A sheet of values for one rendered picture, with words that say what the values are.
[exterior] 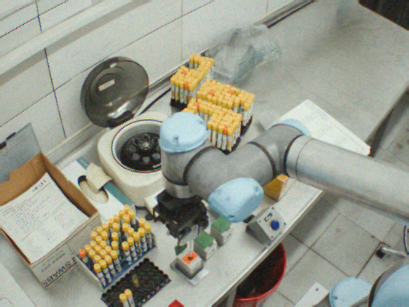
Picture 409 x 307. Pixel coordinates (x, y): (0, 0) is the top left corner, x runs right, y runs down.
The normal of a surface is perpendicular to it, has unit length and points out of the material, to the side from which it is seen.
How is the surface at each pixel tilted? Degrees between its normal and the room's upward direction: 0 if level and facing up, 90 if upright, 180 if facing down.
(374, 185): 53
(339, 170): 49
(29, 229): 1
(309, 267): 0
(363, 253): 0
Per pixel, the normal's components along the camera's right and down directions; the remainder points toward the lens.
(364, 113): 0.04, -0.65
